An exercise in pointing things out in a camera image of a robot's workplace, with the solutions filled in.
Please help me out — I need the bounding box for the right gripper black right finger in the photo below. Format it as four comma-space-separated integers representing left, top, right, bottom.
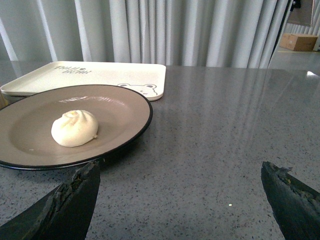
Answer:
261, 161, 320, 240

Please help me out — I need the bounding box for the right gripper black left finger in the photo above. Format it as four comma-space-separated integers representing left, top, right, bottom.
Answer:
0, 161, 100, 240

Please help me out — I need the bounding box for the white steamed bun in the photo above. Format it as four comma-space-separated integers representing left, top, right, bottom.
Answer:
51, 110, 99, 148

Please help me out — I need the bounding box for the brown plate with black rim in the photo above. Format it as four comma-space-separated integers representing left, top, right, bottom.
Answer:
0, 85, 153, 170

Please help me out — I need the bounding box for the cream tray with bear print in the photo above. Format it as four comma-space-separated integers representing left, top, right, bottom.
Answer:
0, 61, 166, 101

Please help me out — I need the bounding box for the brown cardboard box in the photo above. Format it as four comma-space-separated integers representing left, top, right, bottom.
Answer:
279, 33, 318, 52

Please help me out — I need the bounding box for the grey pleated curtain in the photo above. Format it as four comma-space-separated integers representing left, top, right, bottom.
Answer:
0, 0, 290, 69

